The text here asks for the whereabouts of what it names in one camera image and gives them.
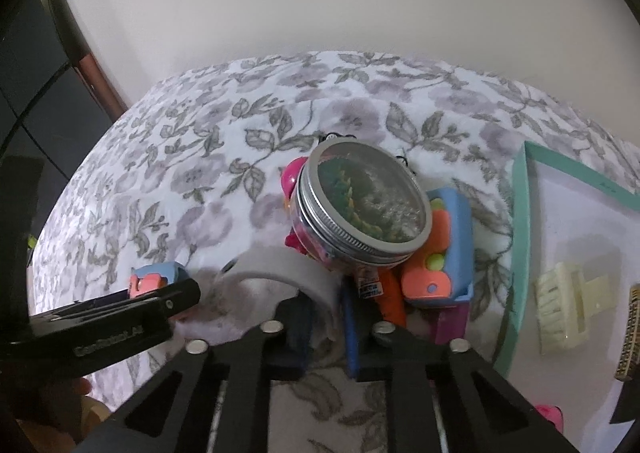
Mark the small blue orange toy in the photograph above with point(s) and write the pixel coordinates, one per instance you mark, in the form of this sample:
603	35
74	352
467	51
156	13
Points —
150	280

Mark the brown wooden frame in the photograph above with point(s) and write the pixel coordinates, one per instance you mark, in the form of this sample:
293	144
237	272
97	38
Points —
97	83

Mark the cream hair claw clip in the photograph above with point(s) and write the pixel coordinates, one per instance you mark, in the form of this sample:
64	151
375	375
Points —
560	303

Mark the purple comb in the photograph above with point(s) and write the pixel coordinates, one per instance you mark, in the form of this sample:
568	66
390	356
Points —
450	325

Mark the large blue orange toy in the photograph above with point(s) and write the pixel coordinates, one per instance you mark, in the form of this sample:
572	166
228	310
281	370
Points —
440	243

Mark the pink toy figure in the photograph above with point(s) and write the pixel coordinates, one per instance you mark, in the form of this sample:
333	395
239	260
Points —
292	178

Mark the orange glue bottle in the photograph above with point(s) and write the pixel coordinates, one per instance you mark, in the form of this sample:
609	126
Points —
390	300

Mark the teal cardboard tray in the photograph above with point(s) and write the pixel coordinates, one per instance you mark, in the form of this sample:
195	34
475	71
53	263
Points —
575	233

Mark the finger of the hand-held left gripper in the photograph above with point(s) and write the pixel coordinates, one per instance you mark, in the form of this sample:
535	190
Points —
170	297

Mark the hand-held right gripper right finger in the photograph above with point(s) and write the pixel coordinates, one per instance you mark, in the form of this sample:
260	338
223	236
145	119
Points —
356	333

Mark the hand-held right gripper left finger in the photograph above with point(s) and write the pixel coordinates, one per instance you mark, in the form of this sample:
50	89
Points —
297	328

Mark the black gold patterned hair clip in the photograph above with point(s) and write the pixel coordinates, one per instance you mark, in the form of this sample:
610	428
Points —
631	333

